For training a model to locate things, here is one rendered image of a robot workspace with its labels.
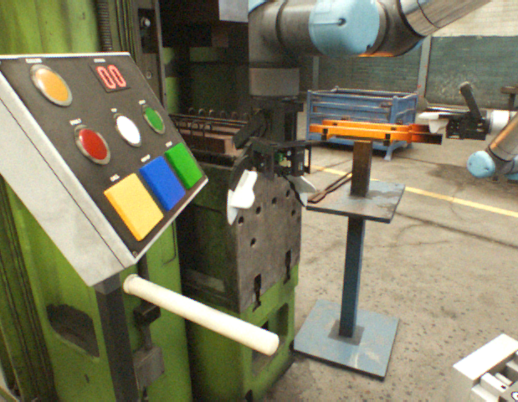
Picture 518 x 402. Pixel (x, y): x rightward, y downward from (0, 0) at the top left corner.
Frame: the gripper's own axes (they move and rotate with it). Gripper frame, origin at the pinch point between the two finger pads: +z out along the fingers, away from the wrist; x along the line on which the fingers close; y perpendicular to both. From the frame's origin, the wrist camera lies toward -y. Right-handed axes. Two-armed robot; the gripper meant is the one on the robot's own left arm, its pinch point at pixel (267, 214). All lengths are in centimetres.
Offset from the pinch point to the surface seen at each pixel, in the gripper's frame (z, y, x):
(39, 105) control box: -21.0, 0.8, -31.4
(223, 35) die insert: -31, -56, 20
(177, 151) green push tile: -9.9, -13.2, -10.5
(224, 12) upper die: -35, -41, 14
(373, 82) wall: 43, -611, 657
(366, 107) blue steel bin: 37, -287, 312
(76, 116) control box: -18.9, -2.2, -27.3
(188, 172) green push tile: -6.4, -11.2, -9.5
